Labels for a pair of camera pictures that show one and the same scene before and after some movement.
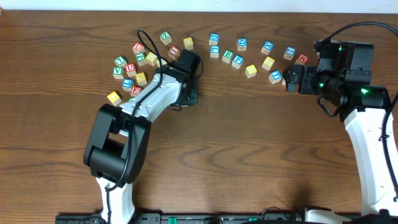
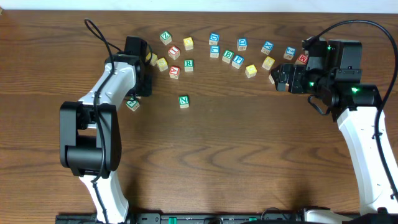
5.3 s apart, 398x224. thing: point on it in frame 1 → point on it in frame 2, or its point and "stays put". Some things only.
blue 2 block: [290, 53] stays put
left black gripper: [191, 94] → [145, 83]
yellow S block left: [162, 61] stays put
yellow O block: [188, 43] stays put
